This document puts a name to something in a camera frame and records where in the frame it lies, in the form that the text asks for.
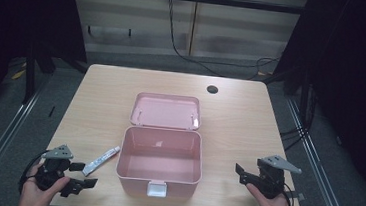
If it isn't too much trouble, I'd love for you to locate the black floor cable bundle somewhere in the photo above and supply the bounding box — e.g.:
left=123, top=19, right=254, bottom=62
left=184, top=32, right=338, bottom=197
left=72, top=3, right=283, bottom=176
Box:
left=277, top=81, right=318, bottom=154

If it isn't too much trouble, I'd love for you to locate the white and grey ointment tube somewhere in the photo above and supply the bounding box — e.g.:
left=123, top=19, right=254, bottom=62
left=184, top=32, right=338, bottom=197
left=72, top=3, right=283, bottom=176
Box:
left=81, top=143, right=122, bottom=180

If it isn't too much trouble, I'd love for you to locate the grey strap tab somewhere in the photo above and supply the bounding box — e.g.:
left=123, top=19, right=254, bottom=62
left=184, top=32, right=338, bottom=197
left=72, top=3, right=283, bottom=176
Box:
left=287, top=191, right=307, bottom=202

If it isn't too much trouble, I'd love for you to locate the long black wall cable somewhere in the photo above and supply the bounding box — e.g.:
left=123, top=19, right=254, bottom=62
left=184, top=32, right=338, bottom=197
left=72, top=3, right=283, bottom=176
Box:
left=161, top=0, right=285, bottom=83

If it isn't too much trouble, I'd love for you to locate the silver metal floor rail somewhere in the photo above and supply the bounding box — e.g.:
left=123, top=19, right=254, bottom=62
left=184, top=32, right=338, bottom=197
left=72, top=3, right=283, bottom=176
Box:
left=276, top=97, right=366, bottom=206
left=0, top=75, right=51, bottom=206

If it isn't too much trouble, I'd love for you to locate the pink plastic storage box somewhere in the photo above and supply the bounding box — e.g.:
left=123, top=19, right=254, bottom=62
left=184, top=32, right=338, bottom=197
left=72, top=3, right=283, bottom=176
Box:
left=114, top=90, right=210, bottom=203

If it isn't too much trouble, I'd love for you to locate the person's left hand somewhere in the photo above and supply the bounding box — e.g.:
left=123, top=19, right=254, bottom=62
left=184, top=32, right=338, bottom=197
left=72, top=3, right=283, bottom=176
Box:
left=17, top=162, right=72, bottom=206

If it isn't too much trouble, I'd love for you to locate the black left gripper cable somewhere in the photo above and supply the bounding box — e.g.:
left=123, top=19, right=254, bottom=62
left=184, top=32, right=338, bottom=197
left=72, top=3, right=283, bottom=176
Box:
left=17, top=148, right=49, bottom=196

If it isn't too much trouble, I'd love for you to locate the dark curtain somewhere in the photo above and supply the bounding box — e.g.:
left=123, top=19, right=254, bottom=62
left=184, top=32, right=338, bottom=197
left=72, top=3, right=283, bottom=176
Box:
left=262, top=0, right=366, bottom=206
left=0, top=0, right=94, bottom=138

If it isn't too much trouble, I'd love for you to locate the black metal stand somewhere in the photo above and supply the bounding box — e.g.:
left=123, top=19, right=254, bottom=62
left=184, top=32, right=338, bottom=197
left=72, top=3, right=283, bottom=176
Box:
left=19, top=43, right=58, bottom=108

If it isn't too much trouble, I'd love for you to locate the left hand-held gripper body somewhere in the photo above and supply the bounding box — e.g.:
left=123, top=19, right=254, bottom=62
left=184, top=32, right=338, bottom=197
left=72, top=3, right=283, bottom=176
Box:
left=33, top=142, right=76, bottom=194

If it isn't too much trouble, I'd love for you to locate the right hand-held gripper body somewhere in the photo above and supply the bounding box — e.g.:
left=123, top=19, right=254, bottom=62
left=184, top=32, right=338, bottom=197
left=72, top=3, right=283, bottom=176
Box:
left=253, top=153, right=304, bottom=202

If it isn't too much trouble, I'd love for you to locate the black round table grommet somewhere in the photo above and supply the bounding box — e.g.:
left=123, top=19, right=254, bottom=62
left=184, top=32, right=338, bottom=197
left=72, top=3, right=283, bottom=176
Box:
left=205, top=84, right=220, bottom=95

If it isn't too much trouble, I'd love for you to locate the yellow floor tape piece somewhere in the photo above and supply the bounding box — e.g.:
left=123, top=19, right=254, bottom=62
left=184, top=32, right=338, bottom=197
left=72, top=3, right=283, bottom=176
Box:
left=10, top=67, right=27, bottom=82

